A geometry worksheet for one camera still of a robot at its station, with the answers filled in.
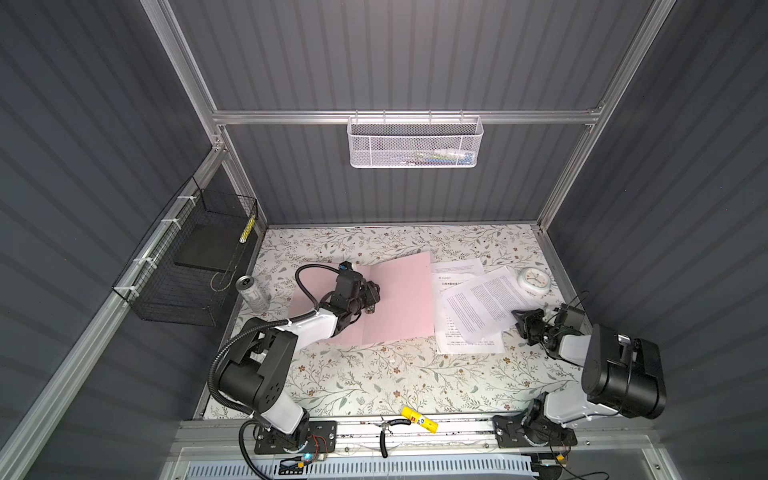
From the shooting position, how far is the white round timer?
3.31 ft

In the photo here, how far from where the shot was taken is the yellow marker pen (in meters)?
0.75

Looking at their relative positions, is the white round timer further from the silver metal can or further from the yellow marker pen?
the silver metal can

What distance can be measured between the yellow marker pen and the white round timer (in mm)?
537
